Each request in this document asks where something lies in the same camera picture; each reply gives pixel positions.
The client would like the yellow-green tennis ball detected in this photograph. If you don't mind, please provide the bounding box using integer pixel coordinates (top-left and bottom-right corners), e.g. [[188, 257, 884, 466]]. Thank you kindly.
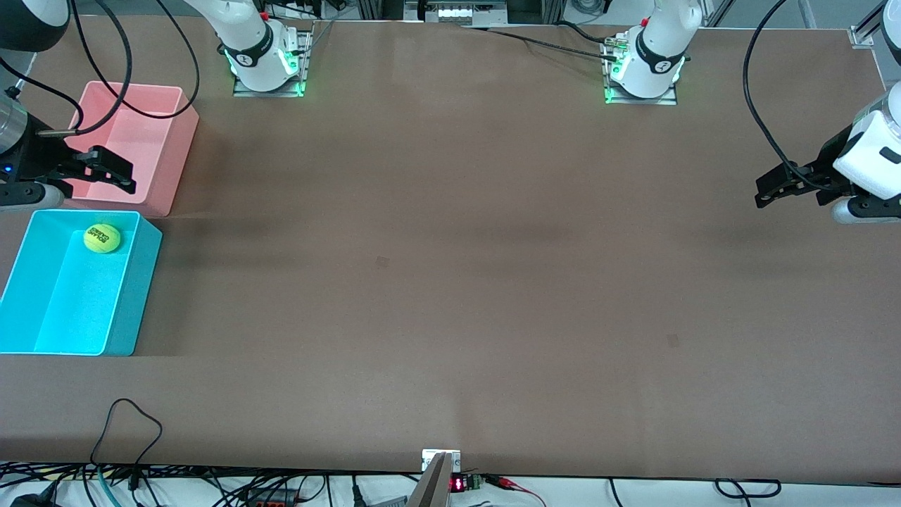
[[83, 223, 122, 255]]

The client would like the pink plastic bin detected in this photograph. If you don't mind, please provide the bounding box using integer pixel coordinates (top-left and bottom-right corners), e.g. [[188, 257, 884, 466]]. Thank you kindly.
[[63, 81, 200, 217]]

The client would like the blue plastic bin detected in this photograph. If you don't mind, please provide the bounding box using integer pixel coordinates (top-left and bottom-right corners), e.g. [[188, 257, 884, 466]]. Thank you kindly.
[[0, 209, 163, 356]]

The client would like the white device with lights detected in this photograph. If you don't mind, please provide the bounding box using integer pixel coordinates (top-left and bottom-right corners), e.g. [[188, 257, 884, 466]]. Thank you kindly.
[[405, 0, 509, 25]]

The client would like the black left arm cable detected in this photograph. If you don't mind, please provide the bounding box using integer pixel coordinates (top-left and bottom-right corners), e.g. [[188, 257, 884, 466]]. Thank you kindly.
[[745, 0, 845, 192]]

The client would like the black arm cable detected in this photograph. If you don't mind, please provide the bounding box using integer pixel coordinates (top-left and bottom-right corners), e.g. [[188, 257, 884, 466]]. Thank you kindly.
[[745, 0, 845, 192], [0, 0, 201, 134]]

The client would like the aluminium frame corner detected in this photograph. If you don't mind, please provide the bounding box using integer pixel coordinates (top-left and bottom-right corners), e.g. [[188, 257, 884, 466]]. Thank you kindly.
[[848, 0, 889, 49]]

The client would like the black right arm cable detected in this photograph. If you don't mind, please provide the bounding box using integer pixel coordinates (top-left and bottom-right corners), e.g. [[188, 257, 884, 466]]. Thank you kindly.
[[0, 0, 201, 134]]

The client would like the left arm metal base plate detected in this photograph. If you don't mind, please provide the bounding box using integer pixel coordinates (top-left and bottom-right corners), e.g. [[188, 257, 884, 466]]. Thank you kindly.
[[602, 35, 679, 106]]

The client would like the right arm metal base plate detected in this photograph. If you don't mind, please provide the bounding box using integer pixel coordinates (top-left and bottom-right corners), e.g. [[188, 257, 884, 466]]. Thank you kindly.
[[232, 28, 310, 98]]

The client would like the thin black looped cable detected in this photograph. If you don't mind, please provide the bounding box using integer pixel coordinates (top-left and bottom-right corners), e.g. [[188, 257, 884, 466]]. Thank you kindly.
[[90, 399, 164, 471]]

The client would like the short black table cable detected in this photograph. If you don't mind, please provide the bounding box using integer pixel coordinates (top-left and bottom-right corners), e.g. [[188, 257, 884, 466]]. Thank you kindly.
[[556, 21, 612, 46]]

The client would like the long black table cable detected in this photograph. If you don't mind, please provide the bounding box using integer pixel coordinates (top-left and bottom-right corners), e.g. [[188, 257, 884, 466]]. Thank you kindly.
[[465, 25, 620, 60]]

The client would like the flat black cable loop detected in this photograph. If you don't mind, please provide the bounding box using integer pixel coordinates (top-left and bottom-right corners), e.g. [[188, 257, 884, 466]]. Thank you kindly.
[[714, 479, 782, 498]]

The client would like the red clip wire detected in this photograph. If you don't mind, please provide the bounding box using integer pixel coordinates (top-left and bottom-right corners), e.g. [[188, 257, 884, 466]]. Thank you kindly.
[[486, 475, 546, 507]]

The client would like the silver camera mount bracket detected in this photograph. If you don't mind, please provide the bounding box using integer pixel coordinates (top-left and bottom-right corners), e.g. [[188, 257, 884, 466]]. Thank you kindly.
[[422, 449, 462, 472]]

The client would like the grey camera mount bar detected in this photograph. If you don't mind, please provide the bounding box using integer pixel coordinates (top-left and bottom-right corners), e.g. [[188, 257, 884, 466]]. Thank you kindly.
[[407, 452, 453, 507]]

